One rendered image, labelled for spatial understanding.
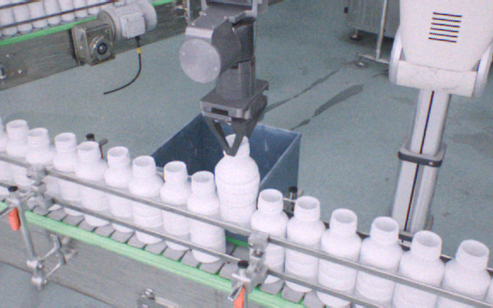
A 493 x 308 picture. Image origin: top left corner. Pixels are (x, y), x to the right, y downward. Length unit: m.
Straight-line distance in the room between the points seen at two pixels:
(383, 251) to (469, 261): 0.11
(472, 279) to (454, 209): 2.10
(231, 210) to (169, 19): 1.76
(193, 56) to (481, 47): 0.76
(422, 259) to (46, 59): 1.73
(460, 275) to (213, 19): 0.47
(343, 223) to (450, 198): 2.19
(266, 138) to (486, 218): 1.64
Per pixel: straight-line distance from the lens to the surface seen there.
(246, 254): 0.96
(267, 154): 1.50
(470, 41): 1.24
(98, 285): 1.13
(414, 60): 1.27
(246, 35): 0.70
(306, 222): 0.81
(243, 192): 0.81
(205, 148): 1.60
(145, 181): 0.92
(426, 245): 0.81
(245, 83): 0.73
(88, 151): 0.97
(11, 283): 2.52
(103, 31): 2.18
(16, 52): 2.15
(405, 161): 1.43
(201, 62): 0.65
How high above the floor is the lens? 1.65
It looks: 32 degrees down
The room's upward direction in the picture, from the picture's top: straight up
